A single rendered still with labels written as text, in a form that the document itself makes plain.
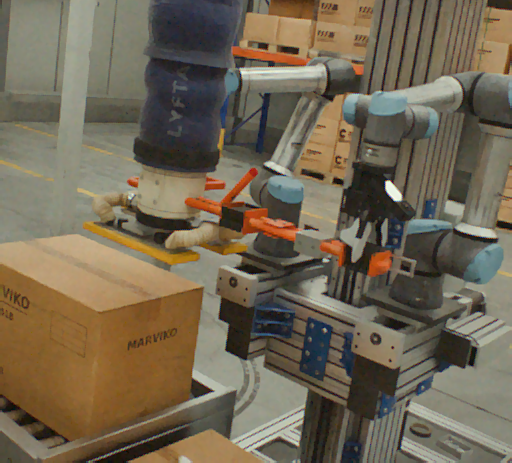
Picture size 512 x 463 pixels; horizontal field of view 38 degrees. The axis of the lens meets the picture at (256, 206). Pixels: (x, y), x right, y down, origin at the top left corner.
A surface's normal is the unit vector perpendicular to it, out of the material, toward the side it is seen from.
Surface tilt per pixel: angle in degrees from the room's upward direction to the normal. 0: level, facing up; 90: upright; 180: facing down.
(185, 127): 75
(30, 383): 90
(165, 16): 91
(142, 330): 90
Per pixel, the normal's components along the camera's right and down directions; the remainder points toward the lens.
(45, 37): 0.77, 0.24
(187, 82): 0.17, -0.11
